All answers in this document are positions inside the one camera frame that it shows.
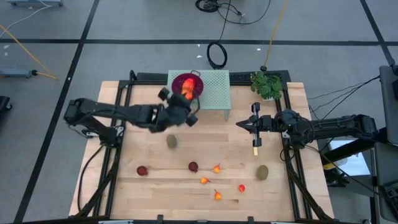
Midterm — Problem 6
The black perforated frame panel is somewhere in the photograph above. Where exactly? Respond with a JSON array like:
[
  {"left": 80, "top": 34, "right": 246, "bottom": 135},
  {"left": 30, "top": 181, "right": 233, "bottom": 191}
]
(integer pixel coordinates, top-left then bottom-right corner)
[{"left": 136, "top": 70, "right": 290, "bottom": 86}]

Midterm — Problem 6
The white box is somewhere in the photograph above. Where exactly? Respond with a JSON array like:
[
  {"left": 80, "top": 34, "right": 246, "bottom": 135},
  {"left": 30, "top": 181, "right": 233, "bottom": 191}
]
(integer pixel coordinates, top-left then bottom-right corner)
[{"left": 328, "top": 139, "right": 363, "bottom": 177}]

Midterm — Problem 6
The white floor cable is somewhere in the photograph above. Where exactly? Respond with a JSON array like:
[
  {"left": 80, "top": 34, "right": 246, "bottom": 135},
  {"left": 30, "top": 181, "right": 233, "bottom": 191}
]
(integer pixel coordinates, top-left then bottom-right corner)
[{"left": 0, "top": 0, "right": 53, "bottom": 38}]

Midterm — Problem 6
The black floor cable bundle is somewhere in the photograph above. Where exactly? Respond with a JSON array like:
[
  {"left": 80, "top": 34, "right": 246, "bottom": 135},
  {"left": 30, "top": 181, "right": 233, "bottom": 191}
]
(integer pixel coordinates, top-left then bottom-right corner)
[{"left": 195, "top": 0, "right": 272, "bottom": 26}]

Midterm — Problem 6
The black chair caster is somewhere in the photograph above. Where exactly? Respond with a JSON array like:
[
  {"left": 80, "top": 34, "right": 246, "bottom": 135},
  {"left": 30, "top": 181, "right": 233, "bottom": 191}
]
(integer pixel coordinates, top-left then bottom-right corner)
[{"left": 0, "top": 95, "right": 13, "bottom": 112}]

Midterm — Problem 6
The red orange toy mango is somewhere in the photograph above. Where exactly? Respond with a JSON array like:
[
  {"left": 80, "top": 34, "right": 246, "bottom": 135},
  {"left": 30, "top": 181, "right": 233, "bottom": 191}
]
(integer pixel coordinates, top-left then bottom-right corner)
[{"left": 181, "top": 77, "right": 197, "bottom": 101}]

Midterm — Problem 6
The grey metal floor base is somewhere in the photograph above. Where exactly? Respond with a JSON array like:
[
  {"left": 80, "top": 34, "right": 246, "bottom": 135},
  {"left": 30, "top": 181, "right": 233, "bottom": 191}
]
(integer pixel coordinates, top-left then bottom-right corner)
[
  {"left": 6, "top": 0, "right": 65, "bottom": 7},
  {"left": 0, "top": 68, "right": 34, "bottom": 78}
]

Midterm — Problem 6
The black coiled cable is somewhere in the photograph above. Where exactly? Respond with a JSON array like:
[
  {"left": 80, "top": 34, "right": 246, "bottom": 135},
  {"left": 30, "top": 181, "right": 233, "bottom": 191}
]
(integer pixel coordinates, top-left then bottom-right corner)
[{"left": 206, "top": 0, "right": 233, "bottom": 70}]

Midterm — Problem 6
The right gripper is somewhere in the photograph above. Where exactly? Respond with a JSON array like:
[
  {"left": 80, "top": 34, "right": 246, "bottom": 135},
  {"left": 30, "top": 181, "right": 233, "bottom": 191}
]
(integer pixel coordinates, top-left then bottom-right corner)
[{"left": 236, "top": 101, "right": 282, "bottom": 147}]

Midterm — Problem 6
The green potted plant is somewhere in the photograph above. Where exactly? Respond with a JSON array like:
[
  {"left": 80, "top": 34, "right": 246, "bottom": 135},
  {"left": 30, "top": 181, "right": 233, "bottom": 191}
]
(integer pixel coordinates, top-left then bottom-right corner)
[{"left": 250, "top": 71, "right": 284, "bottom": 101}]

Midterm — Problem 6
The magenta plastic colander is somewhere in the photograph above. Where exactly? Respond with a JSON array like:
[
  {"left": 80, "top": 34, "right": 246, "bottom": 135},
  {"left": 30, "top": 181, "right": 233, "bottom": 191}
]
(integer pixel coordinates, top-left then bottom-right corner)
[{"left": 171, "top": 70, "right": 205, "bottom": 103}]

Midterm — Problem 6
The brown green toy kiwi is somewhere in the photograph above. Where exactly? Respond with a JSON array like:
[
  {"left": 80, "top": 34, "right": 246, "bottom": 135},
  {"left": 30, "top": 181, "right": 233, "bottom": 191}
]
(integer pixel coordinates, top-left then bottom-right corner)
[
  {"left": 256, "top": 165, "right": 269, "bottom": 181},
  {"left": 166, "top": 134, "right": 178, "bottom": 149}
]

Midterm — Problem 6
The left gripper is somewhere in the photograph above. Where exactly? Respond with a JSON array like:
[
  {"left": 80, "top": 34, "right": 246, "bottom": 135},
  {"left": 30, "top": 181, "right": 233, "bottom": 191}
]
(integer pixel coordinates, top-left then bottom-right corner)
[{"left": 150, "top": 87, "right": 199, "bottom": 133}]

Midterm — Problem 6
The grey metal cabinet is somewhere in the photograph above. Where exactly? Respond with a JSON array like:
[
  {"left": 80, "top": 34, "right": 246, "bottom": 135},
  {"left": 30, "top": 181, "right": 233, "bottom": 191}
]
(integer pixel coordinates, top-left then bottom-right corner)
[
  {"left": 373, "top": 142, "right": 398, "bottom": 223},
  {"left": 379, "top": 64, "right": 398, "bottom": 146}
]

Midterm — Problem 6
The yellow broom stick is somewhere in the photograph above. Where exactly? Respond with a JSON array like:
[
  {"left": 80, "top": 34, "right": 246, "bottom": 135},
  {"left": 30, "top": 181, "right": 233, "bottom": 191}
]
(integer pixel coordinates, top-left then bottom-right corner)
[{"left": 260, "top": 0, "right": 289, "bottom": 72}]

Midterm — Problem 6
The yellow floor cable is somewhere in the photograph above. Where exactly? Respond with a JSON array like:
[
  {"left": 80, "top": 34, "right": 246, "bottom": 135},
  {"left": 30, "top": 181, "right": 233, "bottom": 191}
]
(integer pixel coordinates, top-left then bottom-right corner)
[{"left": 0, "top": 24, "right": 58, "bottom": 80}]

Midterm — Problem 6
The black aluminium table frame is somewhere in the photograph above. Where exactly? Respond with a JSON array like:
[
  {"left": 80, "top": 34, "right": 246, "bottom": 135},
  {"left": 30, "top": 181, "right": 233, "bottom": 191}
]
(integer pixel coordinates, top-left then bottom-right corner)
[{"left": 76, "top": 70, "right": 335, "bottom": 223}]

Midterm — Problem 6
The pale green perforated metal stand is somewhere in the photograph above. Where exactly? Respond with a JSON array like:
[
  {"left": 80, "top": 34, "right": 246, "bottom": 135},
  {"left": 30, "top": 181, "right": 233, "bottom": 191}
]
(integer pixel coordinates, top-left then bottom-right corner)
[{"left": 165, "top": 69, "right": 233, "bottom": 121}]

